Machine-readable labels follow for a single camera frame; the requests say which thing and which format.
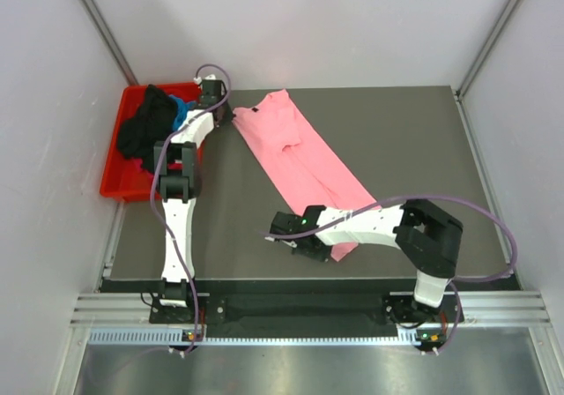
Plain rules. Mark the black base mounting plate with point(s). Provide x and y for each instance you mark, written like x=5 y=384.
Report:
x=301 y=308

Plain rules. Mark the corner aluminium post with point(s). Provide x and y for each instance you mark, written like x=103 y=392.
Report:
x=107 y=36
x=507 y=12

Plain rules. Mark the aluminium frame rail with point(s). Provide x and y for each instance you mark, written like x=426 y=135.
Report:
x=481 y=309

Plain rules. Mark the slotted cable duct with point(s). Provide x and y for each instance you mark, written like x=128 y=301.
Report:
x=183 y=338

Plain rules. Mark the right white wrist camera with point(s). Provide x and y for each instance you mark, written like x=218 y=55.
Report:
x=290 y=243

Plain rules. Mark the red plastic bin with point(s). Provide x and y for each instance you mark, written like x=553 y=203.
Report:
x=120 y=180

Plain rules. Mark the pink t shirt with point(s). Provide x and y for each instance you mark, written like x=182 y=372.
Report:
x=302 y=167

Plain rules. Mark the magenta t shirt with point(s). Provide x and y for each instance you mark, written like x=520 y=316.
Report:
x=140 y=168

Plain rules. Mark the left corner aluminium post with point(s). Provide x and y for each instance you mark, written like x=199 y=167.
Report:
x=107 y=36

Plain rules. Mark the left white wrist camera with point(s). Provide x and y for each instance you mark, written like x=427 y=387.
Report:
x=198 y=80

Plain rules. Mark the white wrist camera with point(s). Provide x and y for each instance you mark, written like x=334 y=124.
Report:
x=290 y=243
x=198 y=80

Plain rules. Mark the black t shirt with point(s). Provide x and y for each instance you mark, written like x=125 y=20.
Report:
x=151 y=124

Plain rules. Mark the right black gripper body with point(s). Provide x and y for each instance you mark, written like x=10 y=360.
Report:
x=321 y=253

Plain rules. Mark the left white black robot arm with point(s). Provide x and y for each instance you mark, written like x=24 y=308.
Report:
x=177 y=181

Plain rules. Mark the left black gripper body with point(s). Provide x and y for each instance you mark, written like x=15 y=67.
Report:
x=226 y=115

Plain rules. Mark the right corner aluminium post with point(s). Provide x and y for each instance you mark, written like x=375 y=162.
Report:
x=507 y=12

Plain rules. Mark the blue t shirt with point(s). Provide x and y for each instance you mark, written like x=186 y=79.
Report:
x=183 y=108

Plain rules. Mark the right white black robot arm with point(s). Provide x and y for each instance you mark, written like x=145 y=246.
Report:
x=427 y=235

